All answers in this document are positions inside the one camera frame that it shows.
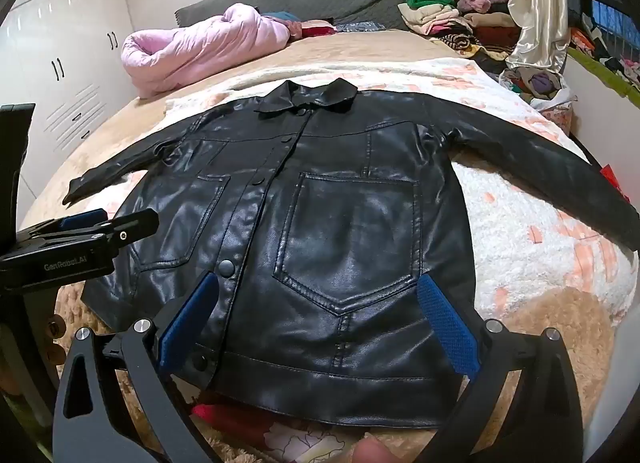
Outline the stack of folded clothes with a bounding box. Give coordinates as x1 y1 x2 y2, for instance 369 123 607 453
397 0 523 61

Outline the person's right hand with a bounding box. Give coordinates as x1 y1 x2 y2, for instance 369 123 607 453
350 438 398 463

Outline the white orange printed blanket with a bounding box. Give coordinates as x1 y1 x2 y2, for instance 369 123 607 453
165 57 638 329

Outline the heap of colourful clothes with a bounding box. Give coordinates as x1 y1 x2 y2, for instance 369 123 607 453
570 26 640 94

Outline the teal cloth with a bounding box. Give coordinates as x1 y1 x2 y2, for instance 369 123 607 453
260 10 302 25

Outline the pink quilt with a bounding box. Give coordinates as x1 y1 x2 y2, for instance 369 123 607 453
121 3 291 99

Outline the white wardrobe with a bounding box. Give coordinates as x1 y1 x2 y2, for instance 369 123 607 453
0 0 136 174

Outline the blue patterned cloth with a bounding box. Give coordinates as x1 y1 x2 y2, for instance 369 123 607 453
335 20 387 35

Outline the black leather jacket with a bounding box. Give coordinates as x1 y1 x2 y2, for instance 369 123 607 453
62 78 640 429

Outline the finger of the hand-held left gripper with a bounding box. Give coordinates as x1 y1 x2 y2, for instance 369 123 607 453
17 208 108 240
92 208 160 248

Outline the cream satin curtain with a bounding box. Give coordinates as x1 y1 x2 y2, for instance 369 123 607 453
505 0 571 74

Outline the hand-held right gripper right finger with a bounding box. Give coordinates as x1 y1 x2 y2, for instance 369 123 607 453
416 274 585 463

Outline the red packet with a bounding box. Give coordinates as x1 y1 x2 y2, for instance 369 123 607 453
600 163 631 204

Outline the person's left hand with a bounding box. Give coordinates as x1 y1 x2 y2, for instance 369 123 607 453
45 313 66 359

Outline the red floral cloth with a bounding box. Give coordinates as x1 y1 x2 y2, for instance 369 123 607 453
192 403 361 463

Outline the green ledge cover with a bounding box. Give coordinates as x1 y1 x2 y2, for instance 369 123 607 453
567 46 640 109

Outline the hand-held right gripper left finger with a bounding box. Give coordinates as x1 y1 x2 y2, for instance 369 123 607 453
52 273 221 463

